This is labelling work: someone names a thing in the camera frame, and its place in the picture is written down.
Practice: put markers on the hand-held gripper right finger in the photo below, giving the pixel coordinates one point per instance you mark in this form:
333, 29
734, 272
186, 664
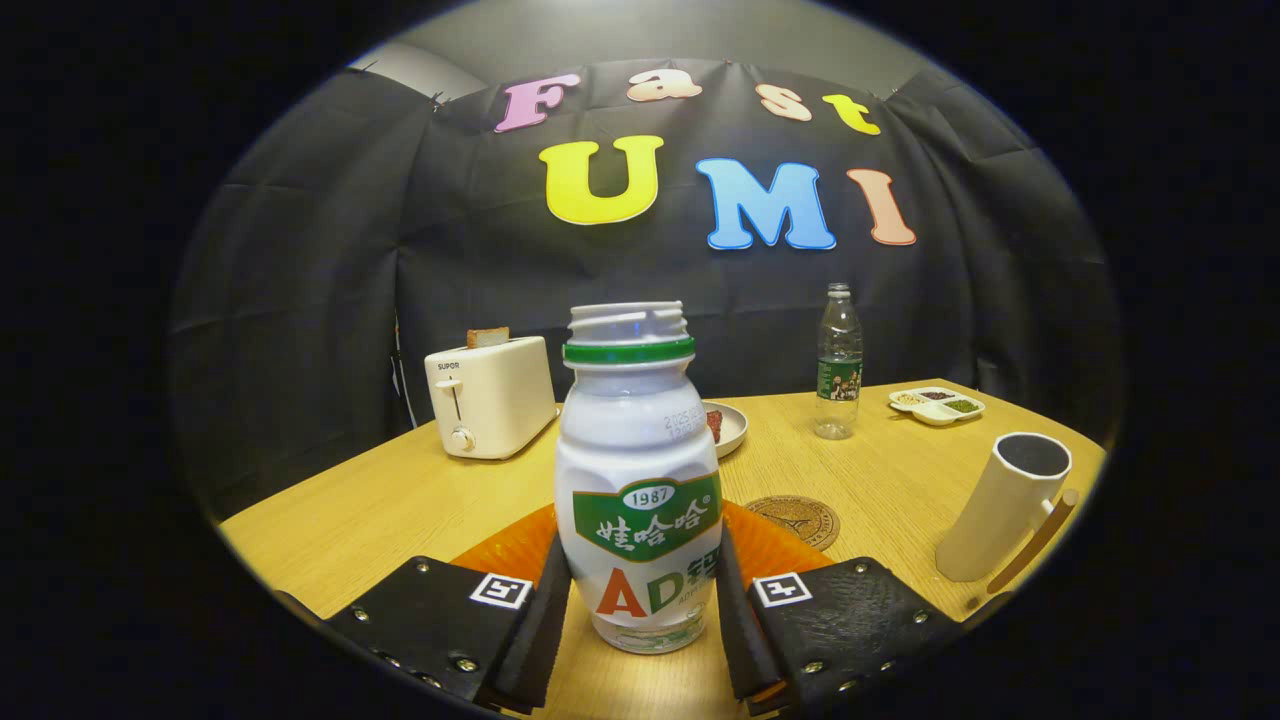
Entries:
745, 630

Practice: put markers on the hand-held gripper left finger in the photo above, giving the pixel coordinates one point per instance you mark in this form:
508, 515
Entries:
535, 640

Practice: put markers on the round cork coaster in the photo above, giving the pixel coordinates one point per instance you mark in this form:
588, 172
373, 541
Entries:
800, 522

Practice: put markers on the white juice bottle green label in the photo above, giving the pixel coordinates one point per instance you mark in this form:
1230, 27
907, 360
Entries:
635, 440

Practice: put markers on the clear plastic water bottle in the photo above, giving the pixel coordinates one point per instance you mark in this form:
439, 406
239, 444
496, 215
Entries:
838, 380

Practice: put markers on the wooden table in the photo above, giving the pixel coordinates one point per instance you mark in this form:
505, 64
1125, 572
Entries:
400, 510

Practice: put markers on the round beige plate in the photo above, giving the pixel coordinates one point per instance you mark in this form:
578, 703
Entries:
735, 430

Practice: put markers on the red meat slice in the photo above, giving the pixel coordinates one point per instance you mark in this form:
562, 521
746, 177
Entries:
714, 426

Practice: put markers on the cream toaster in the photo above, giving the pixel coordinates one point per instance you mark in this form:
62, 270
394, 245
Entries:
500, 400

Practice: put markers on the white divided snack tray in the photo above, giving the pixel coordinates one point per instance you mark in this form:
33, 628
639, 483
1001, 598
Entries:
940, 415

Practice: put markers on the bread slice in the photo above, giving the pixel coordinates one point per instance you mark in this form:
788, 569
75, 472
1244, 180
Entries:
488, 337

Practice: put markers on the green beans pile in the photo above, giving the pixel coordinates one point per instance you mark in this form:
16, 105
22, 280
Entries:
962, 406

